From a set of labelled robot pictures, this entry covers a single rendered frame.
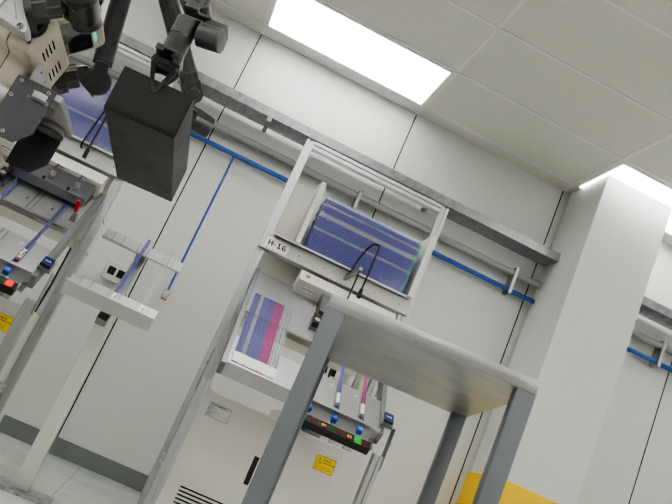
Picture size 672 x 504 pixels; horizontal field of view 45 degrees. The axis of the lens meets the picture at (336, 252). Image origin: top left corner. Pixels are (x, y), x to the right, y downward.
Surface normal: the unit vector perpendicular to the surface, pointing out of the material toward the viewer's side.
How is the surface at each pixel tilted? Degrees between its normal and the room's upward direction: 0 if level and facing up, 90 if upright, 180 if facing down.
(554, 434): 90
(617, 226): 90
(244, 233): 90
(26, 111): 90
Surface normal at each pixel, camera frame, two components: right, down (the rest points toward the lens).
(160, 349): 0.23, -0.18
